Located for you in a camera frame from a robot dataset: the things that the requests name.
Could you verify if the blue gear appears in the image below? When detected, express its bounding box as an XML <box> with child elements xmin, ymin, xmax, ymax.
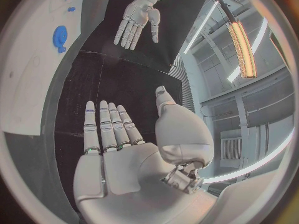
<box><xmin>52</xmin><ymin>25</ymin><xmax>69</xmax><ymax>48</ymax></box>

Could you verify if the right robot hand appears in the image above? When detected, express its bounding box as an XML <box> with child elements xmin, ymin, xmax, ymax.
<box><xmin>73</xmin><ymin>85</ymin><xmax>218</xmax><ymax>224</ymax></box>

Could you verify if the glowing light bar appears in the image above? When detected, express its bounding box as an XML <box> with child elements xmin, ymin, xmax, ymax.
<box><xmin>225</xmin><ymin>21</ymin><xmax>258</xmax><ymax>79</ymax></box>

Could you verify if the white task board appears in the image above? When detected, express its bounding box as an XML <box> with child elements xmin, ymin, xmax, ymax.
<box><xmin>0</xmin><ymin>0</ymin><xmax>88</xmax><ymax>136</ymax></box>

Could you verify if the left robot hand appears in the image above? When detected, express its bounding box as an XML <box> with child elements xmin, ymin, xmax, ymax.
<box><xmin>113</xmin><ymin>0</ymin><xmax>161</xmax><ymax>51</ymax></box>

